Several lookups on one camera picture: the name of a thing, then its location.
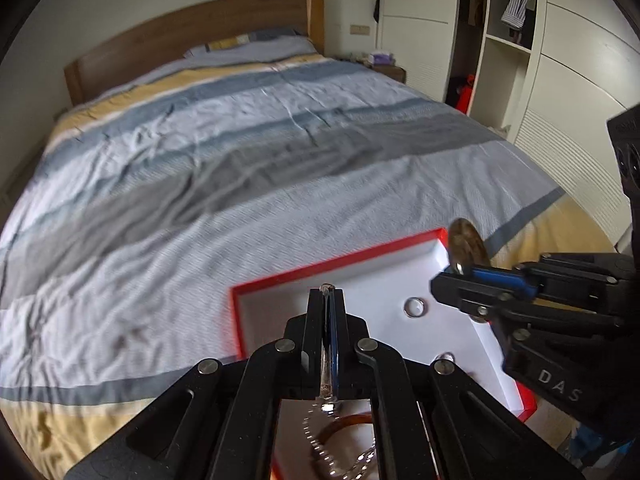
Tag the brown horn bangle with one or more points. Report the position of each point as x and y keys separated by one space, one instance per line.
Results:
x=466 y=249

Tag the beige wall switch plate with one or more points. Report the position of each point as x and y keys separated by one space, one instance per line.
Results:
x=359 y=30

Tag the amber orange bangle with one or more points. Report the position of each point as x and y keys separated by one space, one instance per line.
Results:
x=326 y=466

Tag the grey blue pillow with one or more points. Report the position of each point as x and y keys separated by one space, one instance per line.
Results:
x=262 y=46

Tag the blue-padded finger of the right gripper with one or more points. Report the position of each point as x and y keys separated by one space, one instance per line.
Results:
x=507 y=279

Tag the wooden headboard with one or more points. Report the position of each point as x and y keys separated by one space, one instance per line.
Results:
x=164 y=39

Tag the hanging striped shirt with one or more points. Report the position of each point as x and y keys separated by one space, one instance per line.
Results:
x=515 y=13

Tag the red object on wardrobe floor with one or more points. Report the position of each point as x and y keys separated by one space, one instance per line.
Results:
x=464 y=90

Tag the striped blue yellow duvet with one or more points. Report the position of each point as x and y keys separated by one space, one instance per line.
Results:
x=150 y=203

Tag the wooden nightstand with items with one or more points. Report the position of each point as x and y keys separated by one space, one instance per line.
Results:
x=381 y=63

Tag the white wardrobe with shelves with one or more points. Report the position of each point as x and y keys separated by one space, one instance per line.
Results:
x=549 y=88

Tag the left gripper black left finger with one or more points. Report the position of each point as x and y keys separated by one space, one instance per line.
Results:
x=303 y=374

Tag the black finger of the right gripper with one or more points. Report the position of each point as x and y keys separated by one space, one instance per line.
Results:
x=480 y=299

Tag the red gift box white interior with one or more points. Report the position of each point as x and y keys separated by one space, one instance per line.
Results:
x=389 y=287

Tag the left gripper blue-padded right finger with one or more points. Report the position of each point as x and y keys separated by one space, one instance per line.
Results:
x=348 y=377

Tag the large thin silver bangle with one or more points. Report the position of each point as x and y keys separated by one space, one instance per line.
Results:
x=326 y=381

